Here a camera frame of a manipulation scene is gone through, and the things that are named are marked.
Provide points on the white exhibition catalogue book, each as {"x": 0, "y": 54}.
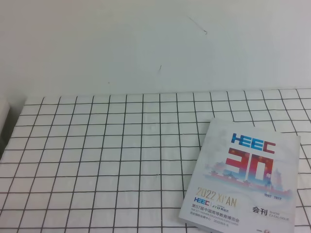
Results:
{"x": 244, "y": 181}

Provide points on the white black-grid tablecloth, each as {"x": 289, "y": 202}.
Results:
{"x": 122, "y": 163}

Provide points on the white box at left edge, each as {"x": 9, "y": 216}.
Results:
{"x": 4, "y": 110}

